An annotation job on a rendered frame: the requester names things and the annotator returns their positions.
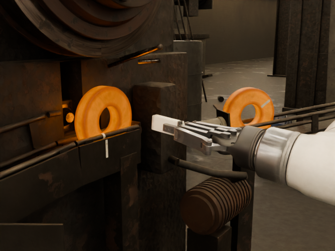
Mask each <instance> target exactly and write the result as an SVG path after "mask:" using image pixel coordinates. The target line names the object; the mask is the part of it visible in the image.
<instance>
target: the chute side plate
mask: <svg viewBox="0 0 335 251"><path fill-rule="evenodd" d="M106 140H108V157H107V158H106ZM135 152H137V164H139V163H141V130H140V129H136V130H133V131H129V132H126V133H122V134H119V135H115V136H112V137H109V138H105V139H102V140H98V141H95V142H91V143H88V144H84V145H81V146H78V148H77V147H75V148H73V149H71V150H68V151H66V152H64V153H61V154H59V155H57V156H55V157H52V158H50V159H48V160H45V161H43V162H41V163H38V164H36V165H34V166H32V167H29V168H27V169H25V170H22V171H20V172H18V173H15V174H13V175H11V176H9V177H6V178H4V179H2V180H0V223H15V222H17V221H19V220H20V219H22V218H24V217H26V216H28V215H30V214H31V213H33V212H35V211H37V210H39V209H41V208H43V207H44V206H46V205H48V204H50V203H52V202H54V201H55V200H57V199H59V198H61V197H63V196H65V195H67V194H68V193H70V192H72V191H74V190H76V189H78V188H79V187H81V186H83V185H86V184H88V183H91V182H93V181H96V180H98V179H101V178H103V177H106V176H108V175H111V174H113V173H116V172H118V171H120V158H121V157H124V156H126V155H129V154H132V153H135Z"/></svg>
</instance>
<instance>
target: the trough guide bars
mask: <svg viewBox="0 0 335 251"><path fill-rule="evenodd" d="M331 106H335V102H332V103H327V104H322V105H317V106H311V107H306V108H301V109H296V110H290V111H285V112H280V113H275V114H274V118H275V117H280V116H285V115H290V114H296V116H292V117H287V118H282V119H277V120H272V121H267V122H262V123H256V124H251V125H250V126H254V127H262V126H268V125H273V124H278V123H283V122H288V121H293V120H296V122H295V123H290V124H286V125H279V126H275V127H276V128H281V129H285V128H290V127H295V126H301V125H306V124H311V131H312V134H313V133H317V132H319V122H321V121H325V120H330V119H335V115H330V116H325V117H320V118H319V115H323V114H328V113H333V112H335V108H333V109H327V110H322V111H317V112H312V113H307V114H303V112H306V111H311V110H316V109H321V108H326V107H331ZM308 117H311V119H310V120H305V121H304V120H303V118H308ZM253 119H254V118H249V119H243V120H242V122H243V123H249V122H252V121H253ZM246 126H248V125H245V126H240V128H242V129H243V128H244V127H246Z"/></svg>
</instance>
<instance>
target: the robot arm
mask: <svg viewBox="0 0 335 251"><path fill-rule="evenodd" d="M152 130H156V131H159V132H163V133H166V134H170V135H174V140H175V141H177V142H180V143H182V144H184V145H187V146H189V147H192V148H194V149H196V150H199V151H201V152H202V153H203V154H204V155H207V156H210V155H211V151H217V152H218V153H220V154H223V155H230V154H231V155H232V156H233V158H234V162H235V164H236V165H237V166H239V167H242V168H245V169H249V170H252V171H256V174H257V175H258V176H259V177H260V178H264V179H267V180H270V181H274V182H277V183H280V184H282V185H284V186H289V187H292V188H294V189H296V190H298V191H300V192H301V193H303V194H304V195H306V196H308V197H311V198H313V199H315V200H318V201H321V202H324V203H327V204H330V205H334V206H335V120H334V121H333V122H332V123H331V124H330V125H329V126H328V127H327V129H326V130H325V131H324V132H318V133H317V134H303V133H300V132H297V131H295V132H294V131H290V130H285V129H281V128H276V127H270V128H268V129H267V130H265V129H263V128H258V127H254V126H250V125H248V126H246V127H244V128H243V129H242V128H240V127H228V126H222V125H215V124H209V123H203V122H197V121H193V122H192V123H190V122H185V123H184V121H180V120H176V119H172V118H168V117H164V116H160V115H153V116H152Z"/></svg>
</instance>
